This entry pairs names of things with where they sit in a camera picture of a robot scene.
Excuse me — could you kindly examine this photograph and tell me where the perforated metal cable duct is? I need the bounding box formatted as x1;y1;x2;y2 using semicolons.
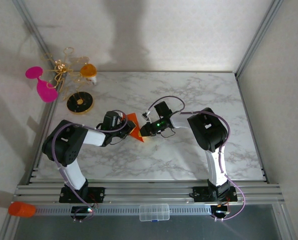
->
35;204;214;216

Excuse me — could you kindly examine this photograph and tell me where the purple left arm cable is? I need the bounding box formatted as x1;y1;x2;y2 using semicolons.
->
51;109;128;223

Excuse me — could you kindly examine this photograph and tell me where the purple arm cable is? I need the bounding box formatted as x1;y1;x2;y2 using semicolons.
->
147;96;246;222
51;109;128;223

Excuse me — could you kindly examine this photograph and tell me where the orange cloth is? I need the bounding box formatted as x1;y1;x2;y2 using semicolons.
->
122;112;145;143

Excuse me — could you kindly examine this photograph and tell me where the gold wire glass rack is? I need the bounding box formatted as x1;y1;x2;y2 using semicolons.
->
40;46;95;115

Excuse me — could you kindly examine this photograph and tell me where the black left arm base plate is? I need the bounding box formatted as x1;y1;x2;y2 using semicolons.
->
59;186;106;204

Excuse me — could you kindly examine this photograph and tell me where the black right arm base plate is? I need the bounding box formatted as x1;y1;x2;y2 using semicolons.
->
189;186;238;203

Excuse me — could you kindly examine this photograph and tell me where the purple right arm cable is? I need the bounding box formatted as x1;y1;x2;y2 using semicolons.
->
147;96;246;222

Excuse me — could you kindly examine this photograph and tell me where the aluminium side rail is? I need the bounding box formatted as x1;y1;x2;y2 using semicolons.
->
235;74;269;183
26;72;61;185

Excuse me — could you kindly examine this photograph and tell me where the orange plastic cup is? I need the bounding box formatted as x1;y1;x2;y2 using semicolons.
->
8;201;37;218

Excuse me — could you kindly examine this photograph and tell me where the black controller board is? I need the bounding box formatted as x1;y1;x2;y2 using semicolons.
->
211;203;231;218
71;203;99;218

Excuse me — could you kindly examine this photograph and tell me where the aluminium front frame rail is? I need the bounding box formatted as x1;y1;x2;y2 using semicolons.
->
12;183;285;204

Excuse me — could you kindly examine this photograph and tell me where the pink wine glass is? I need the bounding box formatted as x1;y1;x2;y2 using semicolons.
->
25;66;59;103

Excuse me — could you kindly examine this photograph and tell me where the aluminium frame post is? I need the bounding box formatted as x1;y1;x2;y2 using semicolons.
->
12;0;56;75
234;0;285;80

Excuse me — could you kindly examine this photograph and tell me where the clear plastic organizer box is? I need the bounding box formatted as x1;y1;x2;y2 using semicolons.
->
139;203;170;222

